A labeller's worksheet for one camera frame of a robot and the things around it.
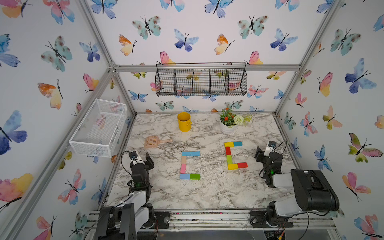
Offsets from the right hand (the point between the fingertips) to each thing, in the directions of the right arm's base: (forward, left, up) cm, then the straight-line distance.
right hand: (265, 146), depth 91 cm
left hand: (-10, +72, +2) cm, 72 cm away
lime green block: (-5, +21, -8) cm, 23 cm away
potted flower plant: (+15, +22, +6) cm, 27 cm away
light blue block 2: (-18, +48, -8) cm, 52 cm away
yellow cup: (+16, +51, +2) cm, 54 cm away
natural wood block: (-6, +50, -9) cm, 51 cm away
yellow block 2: (-10, +19, -9) cm, 23 cm away
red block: (+1, +21, -8) cm, 23 cm away
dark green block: (-17, +42, -9) cm, 46 cm away
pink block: (-13, +49, -8) cm, 52 cm away
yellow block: (+6, +19, -8) cm, 22 cm away
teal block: (+6, +15, -8) cm, 18 cm away
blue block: (-2, +44, -9) cm, 45 cm away
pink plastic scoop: (+4, +72, -6) cm, 72 cm away
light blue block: (-3, +48, -8) cm, 49 cm away
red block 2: (-8, +13, -9) cm, 18 cm away
